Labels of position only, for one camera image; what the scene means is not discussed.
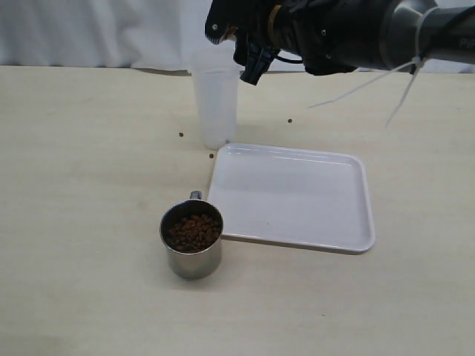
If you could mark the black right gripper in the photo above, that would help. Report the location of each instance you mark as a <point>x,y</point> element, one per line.
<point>329,36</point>

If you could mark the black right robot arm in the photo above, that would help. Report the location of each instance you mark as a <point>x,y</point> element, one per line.
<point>413,31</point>

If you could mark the clear plastic tall container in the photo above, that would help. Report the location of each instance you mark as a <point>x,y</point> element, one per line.
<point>215,78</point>

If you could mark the white plastic tray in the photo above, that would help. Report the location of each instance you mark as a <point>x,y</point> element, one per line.
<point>293,197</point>

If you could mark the steel mug with kibble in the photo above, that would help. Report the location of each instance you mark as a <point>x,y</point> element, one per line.
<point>191,233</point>

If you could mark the white backdrop curtain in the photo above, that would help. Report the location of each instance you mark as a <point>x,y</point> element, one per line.
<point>160,35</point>

